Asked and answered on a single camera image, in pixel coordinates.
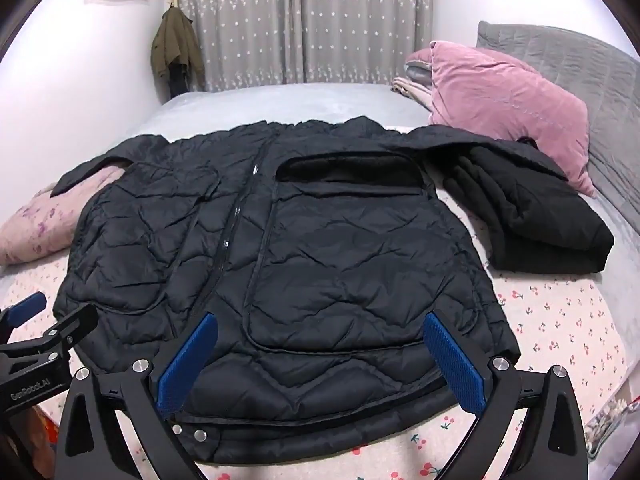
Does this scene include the patterned cloth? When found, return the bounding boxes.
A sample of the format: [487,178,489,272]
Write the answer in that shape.
[585,395,626,461]

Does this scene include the pink velvet pillow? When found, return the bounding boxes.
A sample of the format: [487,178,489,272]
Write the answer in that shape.
[429,41,597,197]

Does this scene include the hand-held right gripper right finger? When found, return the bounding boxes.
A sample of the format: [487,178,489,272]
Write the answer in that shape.
[422,310,588,480]

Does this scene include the cherry print bed sheet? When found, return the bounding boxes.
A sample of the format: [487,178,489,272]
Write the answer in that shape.
[0,160,631,480]

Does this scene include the hanging dark garment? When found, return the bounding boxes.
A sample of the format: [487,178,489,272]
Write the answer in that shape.
[167,62,192,101]

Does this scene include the black quilted puffer jacket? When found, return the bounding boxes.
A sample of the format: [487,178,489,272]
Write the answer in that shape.
[50,116,571,463]

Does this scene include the grey star-patterned curtain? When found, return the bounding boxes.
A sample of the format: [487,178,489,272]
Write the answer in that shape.
[172,0,433,93]

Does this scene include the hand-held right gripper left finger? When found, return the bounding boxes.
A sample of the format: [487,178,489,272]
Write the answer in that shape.
[60,312,221,480]

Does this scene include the grey quilted headboard cushion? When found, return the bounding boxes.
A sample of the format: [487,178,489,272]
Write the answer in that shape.
[475,21,640,233]

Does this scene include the hanging olive jacket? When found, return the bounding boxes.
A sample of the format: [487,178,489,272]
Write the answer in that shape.
[151,7,206,92]

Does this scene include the folded grey blanket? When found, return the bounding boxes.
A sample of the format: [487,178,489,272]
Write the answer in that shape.
[404,49,435,82]

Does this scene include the pink floral folded quilt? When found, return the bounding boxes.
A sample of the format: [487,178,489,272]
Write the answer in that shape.
[0,165,126,266]

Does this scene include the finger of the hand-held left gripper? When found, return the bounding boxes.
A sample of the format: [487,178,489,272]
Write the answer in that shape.
[0,292,48,343]
[42,305,99,361]

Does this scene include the folded beige blanket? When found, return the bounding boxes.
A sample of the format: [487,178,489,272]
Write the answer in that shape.
[391,76,435,111]

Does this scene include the folded black clothes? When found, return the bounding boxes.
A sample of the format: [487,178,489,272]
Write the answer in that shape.
[442,135,615,275]

